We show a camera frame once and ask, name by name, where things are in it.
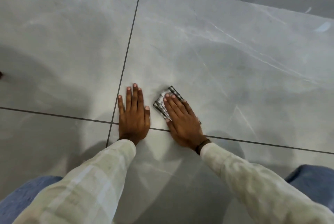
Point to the person's right forearm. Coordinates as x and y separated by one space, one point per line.
255 187

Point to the person's left hand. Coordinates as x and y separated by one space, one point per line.
133 124

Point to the person's leg blue jeans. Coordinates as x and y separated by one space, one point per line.
18 197
314 182

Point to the dark brown wristband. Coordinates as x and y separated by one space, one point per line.
202 146

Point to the person's right thumb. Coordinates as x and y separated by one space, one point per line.
169 125

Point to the person's left forearm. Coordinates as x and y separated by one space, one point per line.
86 187

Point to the person's right leg blue jeans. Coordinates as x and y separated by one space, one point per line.
314 182

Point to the person's right little finger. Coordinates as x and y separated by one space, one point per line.
189 108

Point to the black white checkered cloth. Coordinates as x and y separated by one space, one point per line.
159 105

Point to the person's right hand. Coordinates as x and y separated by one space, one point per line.
184 127

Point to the person's left little finger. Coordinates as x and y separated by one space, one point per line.
120 105

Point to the person's left leg blue jeans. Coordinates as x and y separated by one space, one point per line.
18 197

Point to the person's left middle finger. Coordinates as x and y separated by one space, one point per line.
135 97

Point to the person's right middle finger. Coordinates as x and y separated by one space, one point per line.
175 106

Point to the person's left thumb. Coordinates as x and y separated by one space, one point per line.
147 116

